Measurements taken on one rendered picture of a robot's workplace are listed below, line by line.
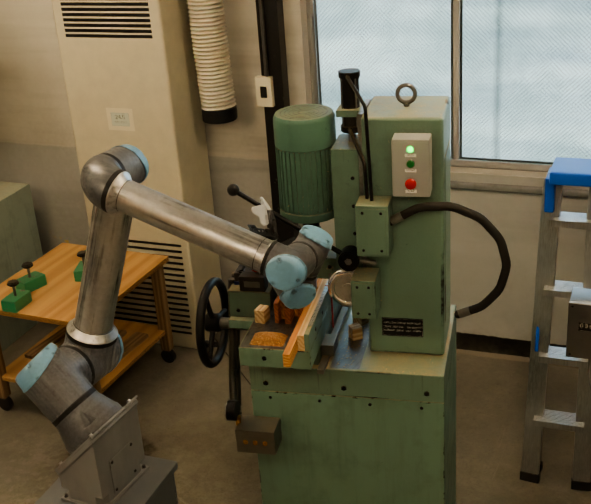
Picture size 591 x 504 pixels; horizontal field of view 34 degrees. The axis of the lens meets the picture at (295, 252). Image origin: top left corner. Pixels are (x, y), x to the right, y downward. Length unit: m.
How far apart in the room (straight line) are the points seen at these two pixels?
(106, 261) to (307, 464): 0.89
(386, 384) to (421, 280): 0.32
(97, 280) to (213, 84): 1.61
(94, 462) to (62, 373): 0.26
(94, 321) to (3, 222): 2.04
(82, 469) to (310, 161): 1.05
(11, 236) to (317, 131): 2.47
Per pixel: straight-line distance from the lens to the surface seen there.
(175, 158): 4.21
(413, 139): 2.54
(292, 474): 3.07
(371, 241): 2.64
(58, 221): 5.09
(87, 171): 2.53
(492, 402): 4.13
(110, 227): 2.67
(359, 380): 2.82
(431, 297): 2.78
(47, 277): 4.29
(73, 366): 2.78
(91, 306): 2.79
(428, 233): 2.69
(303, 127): 2.67
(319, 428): 2.94
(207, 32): 4.11
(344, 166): 2.70
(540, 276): 3.40
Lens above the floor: 2.27
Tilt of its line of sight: 24 degrees down
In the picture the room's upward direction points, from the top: 4 degrees counter-clockwise
